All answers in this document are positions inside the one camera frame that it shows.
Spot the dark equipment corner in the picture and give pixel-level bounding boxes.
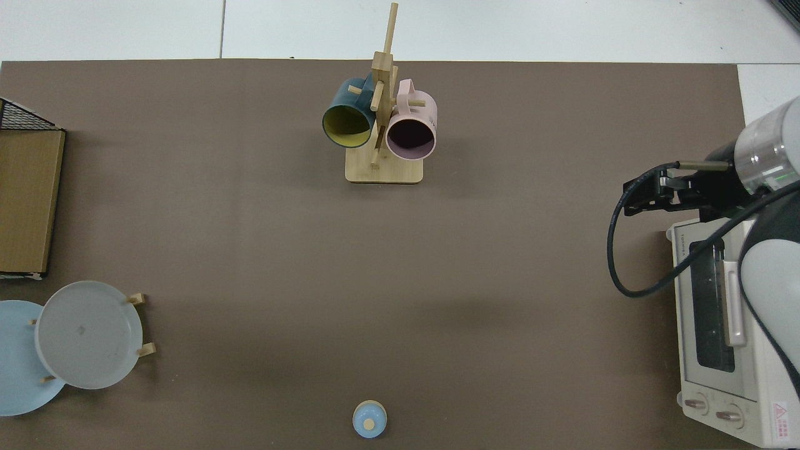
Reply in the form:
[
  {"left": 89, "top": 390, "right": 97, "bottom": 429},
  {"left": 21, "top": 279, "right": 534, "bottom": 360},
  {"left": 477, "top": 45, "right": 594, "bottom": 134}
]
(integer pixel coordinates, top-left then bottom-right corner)
[{"left": 767, "top": 0, "right": 800, "bottom": 33}]

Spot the pale toaster oven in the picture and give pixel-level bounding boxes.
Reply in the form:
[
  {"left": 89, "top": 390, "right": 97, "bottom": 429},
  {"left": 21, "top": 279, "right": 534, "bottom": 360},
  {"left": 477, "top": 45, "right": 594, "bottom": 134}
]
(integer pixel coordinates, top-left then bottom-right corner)
[{"left": 666, "top": 216, "right": 800, "bottom": 448}]

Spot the pink cup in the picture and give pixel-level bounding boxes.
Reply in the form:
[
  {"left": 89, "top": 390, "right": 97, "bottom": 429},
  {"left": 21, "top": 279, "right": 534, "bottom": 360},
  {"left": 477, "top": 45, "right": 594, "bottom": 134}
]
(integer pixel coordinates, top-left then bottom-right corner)
[{"left": 385, "top": 79, "right": 438, "bottom": 161}]

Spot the wooden cup stand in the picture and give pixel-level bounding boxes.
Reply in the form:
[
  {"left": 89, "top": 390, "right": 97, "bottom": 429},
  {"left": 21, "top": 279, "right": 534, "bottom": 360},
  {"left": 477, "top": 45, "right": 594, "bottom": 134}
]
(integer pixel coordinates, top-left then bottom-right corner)
[{"left": 345, "top": 2, "right": 426, "bottom": 184}]

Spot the brown table cloth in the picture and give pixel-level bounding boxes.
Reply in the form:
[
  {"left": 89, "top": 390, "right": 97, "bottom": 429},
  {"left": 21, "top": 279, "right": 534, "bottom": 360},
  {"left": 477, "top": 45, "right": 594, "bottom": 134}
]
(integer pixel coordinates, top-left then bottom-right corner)
[{"left": 0, "top": 59, "right": 756, "bottom": 450}]

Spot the teal cup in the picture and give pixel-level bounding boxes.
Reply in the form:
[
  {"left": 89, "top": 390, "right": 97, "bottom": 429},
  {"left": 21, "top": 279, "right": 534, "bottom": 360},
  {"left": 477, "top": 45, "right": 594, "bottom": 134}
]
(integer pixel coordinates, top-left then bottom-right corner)
[{"left": 322, "top": 76, "right": 379, "bottom": 149}]

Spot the small blue round thing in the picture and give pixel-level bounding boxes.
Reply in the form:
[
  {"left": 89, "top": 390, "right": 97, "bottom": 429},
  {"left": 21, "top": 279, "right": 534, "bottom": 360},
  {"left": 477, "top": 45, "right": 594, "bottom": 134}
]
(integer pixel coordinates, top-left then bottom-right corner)
[{"left": 352, "top": 401, "right": 388, "bottom": 439}]

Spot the wooden plate rack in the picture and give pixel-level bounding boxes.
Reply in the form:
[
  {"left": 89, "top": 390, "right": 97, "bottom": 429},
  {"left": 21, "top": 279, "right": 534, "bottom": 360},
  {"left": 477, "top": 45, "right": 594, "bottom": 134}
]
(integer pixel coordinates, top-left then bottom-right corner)
[{"left": 28, "top": 292, "right": 157, "bottom": 383}]

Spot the grey plate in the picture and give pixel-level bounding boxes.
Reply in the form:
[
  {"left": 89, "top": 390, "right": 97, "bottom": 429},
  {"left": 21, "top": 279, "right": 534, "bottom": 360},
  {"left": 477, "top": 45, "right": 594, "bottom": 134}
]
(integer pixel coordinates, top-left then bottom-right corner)
[{"left": 34, "top": 281, "right": 143, "bottom": 390}]

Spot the pale blue plate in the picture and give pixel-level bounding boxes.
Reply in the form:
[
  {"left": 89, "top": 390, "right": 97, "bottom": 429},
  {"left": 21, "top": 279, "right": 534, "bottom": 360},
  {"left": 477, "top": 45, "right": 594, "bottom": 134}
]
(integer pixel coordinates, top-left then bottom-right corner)
[{"left": 0, "top": 300, "right": 66, "bottom": 416}]

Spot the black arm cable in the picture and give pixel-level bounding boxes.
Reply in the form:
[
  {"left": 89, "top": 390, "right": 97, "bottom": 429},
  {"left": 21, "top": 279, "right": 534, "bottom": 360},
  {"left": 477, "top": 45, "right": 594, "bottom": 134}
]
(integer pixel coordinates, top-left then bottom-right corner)
[{"left": 607, "top": 161, "right": 800, "bottom": 299}]

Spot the wire basket with wooden floor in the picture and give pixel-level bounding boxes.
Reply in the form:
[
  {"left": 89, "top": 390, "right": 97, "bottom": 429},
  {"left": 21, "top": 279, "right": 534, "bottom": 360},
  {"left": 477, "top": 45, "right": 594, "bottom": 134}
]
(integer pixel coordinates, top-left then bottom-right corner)
[{"left": 0, "top": 97, "right": 66, "bottom": 280}]

